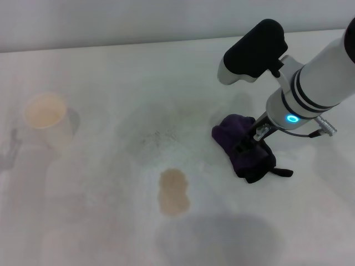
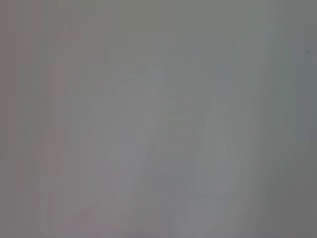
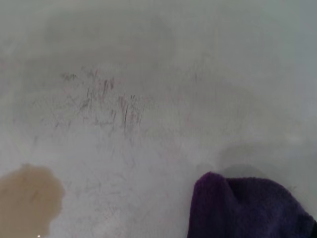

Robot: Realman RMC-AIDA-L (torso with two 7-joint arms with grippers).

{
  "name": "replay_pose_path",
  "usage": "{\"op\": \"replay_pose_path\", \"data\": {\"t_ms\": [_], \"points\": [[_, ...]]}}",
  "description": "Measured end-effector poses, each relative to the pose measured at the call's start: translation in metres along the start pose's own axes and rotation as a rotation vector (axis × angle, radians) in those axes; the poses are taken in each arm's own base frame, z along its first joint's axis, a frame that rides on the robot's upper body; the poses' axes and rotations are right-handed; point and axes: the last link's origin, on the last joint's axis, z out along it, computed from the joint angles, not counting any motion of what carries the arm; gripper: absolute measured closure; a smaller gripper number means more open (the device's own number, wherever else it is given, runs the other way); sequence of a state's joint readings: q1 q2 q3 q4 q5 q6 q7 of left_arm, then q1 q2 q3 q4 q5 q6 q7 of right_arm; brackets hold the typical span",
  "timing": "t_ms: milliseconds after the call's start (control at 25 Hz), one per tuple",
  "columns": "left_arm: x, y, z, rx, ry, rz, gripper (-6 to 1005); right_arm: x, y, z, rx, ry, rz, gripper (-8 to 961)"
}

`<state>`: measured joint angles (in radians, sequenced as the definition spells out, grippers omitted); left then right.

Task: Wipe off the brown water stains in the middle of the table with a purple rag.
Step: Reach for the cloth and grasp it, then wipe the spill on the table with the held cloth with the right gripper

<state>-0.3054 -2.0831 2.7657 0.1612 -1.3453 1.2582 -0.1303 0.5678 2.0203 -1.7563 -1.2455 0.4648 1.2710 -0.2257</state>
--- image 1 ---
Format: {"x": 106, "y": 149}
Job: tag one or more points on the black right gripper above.
{"x": 259, "y": 128}

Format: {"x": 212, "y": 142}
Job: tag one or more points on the purple rag with black trim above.
{"x": 227, "y": 133}

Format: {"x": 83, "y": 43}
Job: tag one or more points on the white paper cup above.
{"x": 47, "y": 116}

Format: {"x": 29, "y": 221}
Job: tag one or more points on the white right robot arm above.
{"x": 313, "y": 86}

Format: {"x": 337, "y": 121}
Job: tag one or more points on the brown water stain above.
{"x": 173, "y": 192}

